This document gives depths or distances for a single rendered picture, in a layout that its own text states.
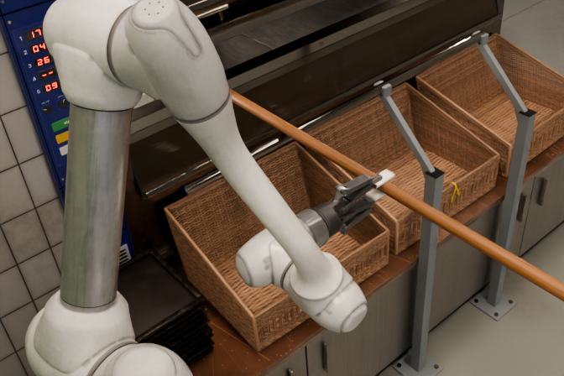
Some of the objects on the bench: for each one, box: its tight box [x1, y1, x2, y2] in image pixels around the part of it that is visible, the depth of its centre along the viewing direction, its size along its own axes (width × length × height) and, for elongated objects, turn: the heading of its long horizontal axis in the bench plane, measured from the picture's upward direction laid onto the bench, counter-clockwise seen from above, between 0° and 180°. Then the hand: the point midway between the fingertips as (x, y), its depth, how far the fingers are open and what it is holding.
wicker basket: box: [415, 34, 564, 178], centre depth 270 cm, size 49×56×28 cm
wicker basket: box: [164, 141, 389, 353], centre depth 212 cm, size 49×56×28 cm
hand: (380, 185), depth 153 cm, fingers closed on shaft, 3 cm apart
